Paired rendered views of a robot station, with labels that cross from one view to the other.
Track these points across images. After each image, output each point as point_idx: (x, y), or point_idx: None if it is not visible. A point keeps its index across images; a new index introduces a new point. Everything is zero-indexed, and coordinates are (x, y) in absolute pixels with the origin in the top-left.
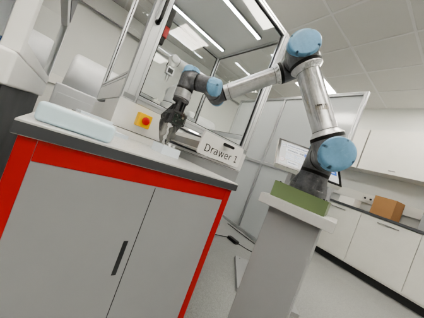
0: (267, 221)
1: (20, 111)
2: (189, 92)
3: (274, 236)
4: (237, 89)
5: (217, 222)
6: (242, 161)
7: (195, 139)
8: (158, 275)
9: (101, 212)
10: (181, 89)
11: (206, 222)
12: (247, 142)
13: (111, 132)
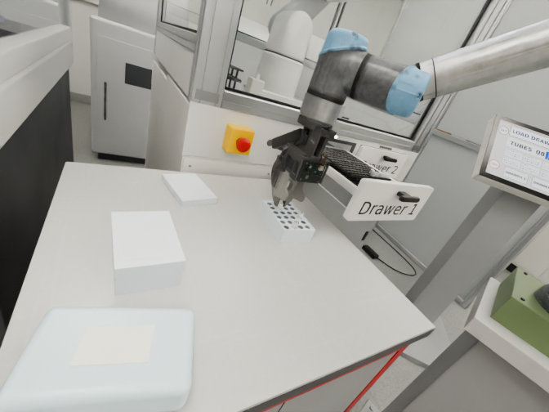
0: (472, 357)
1: (46, 127)
2: (338, 106)
3: (483, 386)
4: (462, 79)
5: (382, 372)
6: (410, 164)
7: (339, 182)
8: None
9: None
10: (319, 105)
11: (364, 380)
12: (426, 131)
13: (185, 396)
